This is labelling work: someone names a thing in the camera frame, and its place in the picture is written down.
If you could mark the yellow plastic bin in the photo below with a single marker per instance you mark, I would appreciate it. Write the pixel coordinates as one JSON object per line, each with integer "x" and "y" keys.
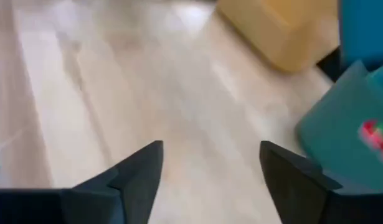
{"x": 281, "y": 31}

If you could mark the long blue wooden block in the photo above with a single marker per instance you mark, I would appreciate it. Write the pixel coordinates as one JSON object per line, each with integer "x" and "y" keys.
{"x": 365, "y": 31}

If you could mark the teal plastic bin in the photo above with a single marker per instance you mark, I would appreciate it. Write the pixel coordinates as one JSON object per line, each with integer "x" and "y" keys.
{"x": 340, "y": 140}

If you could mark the red two-stud plastic brick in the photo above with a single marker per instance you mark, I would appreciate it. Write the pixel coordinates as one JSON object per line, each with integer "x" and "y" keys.
{"x": 370, "y": 129}

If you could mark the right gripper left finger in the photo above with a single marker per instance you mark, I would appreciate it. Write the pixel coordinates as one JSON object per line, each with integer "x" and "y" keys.
{"x": 132, "y": 186}

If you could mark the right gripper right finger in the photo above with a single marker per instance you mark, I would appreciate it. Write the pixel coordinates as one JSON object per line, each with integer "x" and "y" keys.
{"x": 297, "y": 186}

